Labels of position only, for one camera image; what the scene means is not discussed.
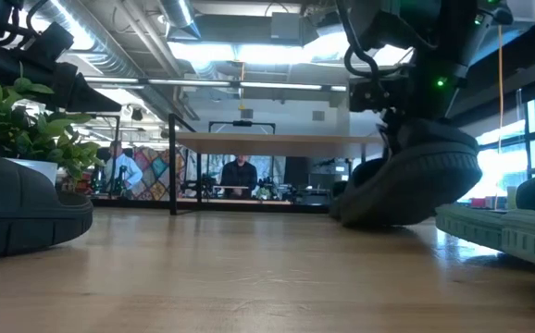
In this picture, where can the black rubber slide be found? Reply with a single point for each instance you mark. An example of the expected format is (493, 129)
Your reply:
(362, 173)
(415, 185)
(17, 208)

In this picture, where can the colourful patchwork quilt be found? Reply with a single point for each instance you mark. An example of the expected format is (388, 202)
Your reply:
(154, 173)

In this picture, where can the ribbed silver ventilation duct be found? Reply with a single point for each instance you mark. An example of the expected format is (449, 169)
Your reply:
(105, 46)

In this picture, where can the person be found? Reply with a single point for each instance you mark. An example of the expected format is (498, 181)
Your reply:
(240, 176)
(124, 168)

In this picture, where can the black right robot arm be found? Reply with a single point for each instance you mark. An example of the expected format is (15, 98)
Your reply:
(434, 37)

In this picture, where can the long ceiling light strip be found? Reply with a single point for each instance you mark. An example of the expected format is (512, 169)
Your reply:
(202, 83)

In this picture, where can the wooden shelf black metal frame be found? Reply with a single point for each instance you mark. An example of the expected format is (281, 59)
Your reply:
(272, 143)

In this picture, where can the grey ceiling unit box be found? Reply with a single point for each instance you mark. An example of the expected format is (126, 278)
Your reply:
(286, 28)

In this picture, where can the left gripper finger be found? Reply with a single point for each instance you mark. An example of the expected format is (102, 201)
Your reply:
(84, 99)

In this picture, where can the red cup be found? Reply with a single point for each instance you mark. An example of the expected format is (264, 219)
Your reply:
(480, 202)

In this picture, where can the black aluminium table frame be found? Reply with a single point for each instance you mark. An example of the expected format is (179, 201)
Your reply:
(202, 204)

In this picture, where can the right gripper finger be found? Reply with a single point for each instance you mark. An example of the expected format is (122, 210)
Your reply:
(390, 129)

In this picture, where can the yellow-green spool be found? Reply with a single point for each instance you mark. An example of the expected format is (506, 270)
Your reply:
(512, 196)

